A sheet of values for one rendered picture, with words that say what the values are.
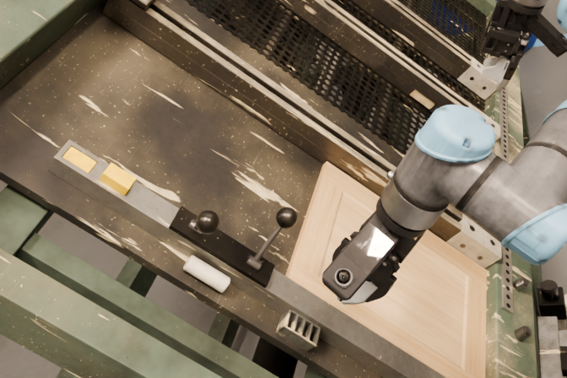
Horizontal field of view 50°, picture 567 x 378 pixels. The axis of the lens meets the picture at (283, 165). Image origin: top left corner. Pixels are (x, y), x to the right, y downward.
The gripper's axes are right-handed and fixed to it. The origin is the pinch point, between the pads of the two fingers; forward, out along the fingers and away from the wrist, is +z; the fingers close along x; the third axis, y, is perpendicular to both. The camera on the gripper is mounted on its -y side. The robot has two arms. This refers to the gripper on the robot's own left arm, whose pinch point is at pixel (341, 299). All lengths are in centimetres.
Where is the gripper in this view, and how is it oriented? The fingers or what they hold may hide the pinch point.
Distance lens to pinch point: 91.3
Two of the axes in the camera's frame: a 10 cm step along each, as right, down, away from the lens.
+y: 5.9, -4.5, 6.7
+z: -2.9, 6.6, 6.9
